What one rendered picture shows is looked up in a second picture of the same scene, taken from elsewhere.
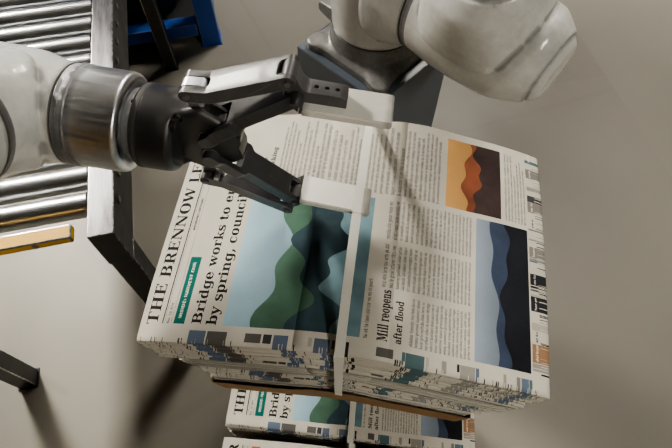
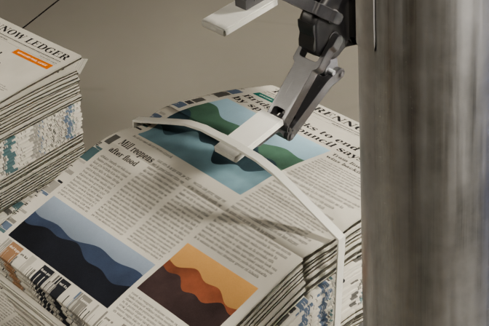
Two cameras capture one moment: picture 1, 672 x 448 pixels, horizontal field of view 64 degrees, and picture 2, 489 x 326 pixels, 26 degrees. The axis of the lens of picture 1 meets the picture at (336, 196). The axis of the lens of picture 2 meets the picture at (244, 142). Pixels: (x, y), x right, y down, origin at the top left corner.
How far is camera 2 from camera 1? 1.06 m
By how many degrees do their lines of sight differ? 76
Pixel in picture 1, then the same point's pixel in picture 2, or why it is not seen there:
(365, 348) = (126, 132)
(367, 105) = (228, 14)
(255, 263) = not seen: hidden behind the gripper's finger
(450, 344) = (78, 184)
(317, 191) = (260, 121)
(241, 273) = not seen: hidden behind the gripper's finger
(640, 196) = not seen: outside the picture
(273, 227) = (278, 140)
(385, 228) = (204, 185)
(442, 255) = (146, 215)
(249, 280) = (246, 116)
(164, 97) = not seen: outside the picture
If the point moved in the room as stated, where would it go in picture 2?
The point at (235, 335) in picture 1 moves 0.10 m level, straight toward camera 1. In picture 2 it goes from (211, 97) to (124, 93)
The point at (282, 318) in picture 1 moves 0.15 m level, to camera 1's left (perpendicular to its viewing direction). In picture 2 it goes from (194, 111) to (273, 55)
